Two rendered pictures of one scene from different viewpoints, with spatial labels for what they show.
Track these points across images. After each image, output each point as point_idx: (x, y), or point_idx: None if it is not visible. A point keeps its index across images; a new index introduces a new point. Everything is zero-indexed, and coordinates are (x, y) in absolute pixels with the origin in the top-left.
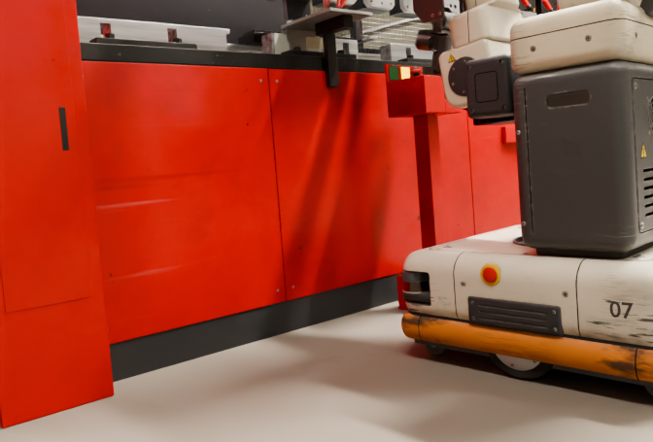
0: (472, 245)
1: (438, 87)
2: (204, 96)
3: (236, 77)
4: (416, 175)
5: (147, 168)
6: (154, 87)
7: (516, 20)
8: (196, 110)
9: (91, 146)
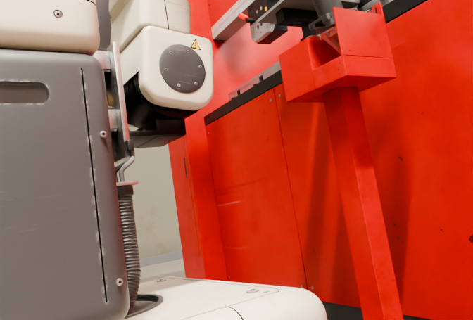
0: (150, 286)
1: (300, 59)
2: (246, 126)
3: (258, 104)
4: (457, 164)
5: (231, 181)
6: (228, 129)
7: (132, 8)
8: (244, 137)
9: (215, 170)
